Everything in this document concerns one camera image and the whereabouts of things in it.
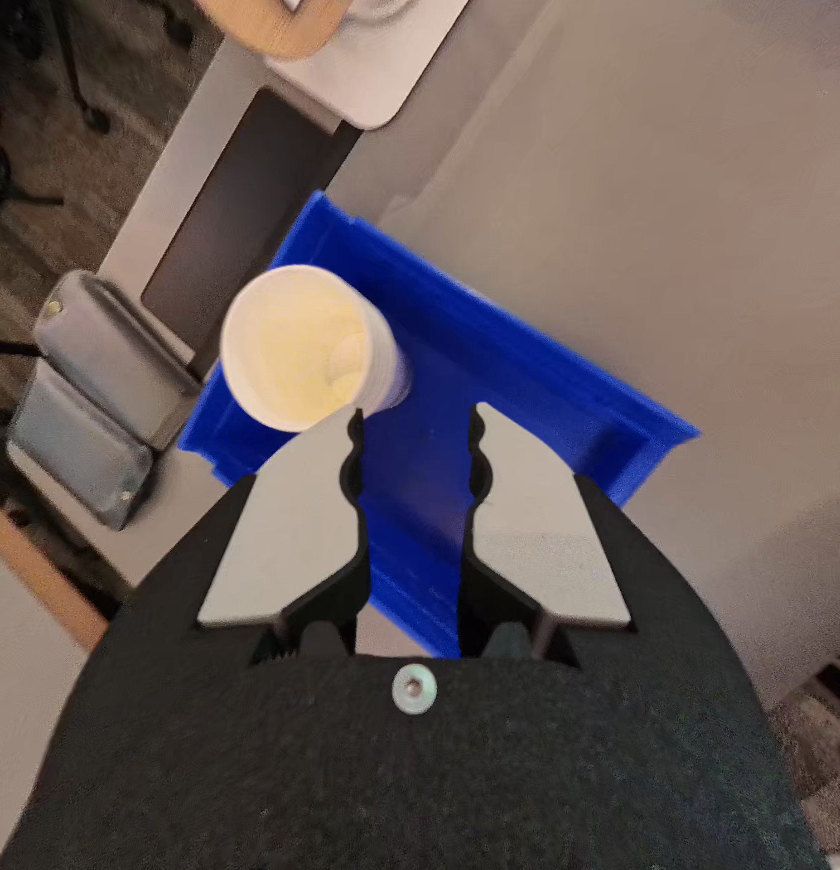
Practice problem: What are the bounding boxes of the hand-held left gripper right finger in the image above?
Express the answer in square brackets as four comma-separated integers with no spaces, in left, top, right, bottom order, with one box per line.
[457,401,632,658]

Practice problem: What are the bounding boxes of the wooden desk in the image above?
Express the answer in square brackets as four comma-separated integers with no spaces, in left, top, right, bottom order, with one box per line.
[0,499,108,650]

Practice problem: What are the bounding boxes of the white board stand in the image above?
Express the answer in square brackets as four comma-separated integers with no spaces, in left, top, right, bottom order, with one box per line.
[264,0,472,130]

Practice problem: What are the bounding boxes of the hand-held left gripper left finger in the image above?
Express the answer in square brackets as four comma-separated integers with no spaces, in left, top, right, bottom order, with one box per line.
[197,406,372,657]

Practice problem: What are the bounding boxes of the stack of white paper cups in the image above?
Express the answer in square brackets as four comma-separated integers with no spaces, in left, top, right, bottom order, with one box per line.
[219,265,413,434]

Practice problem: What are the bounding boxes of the dark table cable cover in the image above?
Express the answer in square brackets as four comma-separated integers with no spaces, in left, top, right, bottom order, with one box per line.
[141,88,341,354]

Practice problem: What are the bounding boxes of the black office chair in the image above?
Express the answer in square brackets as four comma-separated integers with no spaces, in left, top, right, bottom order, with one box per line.
[0,0,197,212]

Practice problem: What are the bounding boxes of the grey metal tray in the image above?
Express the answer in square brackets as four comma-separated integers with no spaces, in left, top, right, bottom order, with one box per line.
[5,360,154,531]
[33,270,203,450]

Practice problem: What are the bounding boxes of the blue plastic bin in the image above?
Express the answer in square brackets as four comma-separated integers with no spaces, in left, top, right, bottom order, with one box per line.
[177,189,701,659]

